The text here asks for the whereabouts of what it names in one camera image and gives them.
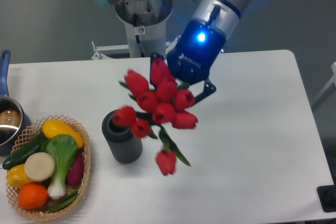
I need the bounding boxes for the dark grey ribbed vase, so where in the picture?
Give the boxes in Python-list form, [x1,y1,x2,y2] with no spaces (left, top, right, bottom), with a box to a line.
[101,111,143,164]

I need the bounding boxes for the black device at edge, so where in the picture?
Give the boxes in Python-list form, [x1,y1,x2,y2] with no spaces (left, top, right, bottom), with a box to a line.
[317,185,335,212]

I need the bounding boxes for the green bok choy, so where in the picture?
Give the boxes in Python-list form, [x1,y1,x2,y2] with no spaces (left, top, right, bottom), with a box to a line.
[46,134,78,199]

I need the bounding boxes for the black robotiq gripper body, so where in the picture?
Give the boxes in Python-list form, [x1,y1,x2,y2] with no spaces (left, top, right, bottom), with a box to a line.
[166,20,226,84]

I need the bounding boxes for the dark green cucumber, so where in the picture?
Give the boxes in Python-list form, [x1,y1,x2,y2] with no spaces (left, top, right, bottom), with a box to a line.
[2,132,47,170]

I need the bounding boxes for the red tulip bouquet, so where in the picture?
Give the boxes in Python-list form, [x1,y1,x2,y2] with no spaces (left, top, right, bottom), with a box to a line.
[111,58,198,176]

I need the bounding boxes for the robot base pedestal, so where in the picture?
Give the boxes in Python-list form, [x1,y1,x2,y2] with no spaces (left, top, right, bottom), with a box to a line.
[115,0,173,58]

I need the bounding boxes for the orange fruit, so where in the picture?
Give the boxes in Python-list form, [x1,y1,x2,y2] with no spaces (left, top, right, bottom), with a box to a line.
[18,183,48,209]

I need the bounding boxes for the purple sweet potato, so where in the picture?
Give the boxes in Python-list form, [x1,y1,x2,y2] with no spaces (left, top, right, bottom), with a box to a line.
[66,151,85,186]

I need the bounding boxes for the blue handled saucepan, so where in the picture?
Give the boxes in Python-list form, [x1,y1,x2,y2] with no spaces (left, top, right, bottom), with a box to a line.
[1,49,31,156]

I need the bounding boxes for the green bean pods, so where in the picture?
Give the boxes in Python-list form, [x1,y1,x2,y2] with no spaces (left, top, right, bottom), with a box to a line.
[48,190,78,213]

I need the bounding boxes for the woven wicker basket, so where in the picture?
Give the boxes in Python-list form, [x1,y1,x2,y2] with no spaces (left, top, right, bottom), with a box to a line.
[6,115,91,222]

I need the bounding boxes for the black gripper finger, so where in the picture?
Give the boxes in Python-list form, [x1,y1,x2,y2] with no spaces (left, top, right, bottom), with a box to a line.
[194,78,217,104]
[150,54,168,85]

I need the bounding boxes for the white frame at right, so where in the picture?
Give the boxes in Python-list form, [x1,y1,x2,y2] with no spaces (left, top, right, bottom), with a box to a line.
[311,62,335,112]

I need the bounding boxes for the white metal mounting frame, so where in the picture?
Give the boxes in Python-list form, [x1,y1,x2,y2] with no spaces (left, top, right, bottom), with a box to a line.
[90,31,226,60]

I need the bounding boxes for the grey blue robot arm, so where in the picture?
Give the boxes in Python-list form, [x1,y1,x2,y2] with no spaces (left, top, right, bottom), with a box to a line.
[94,0,251,101]

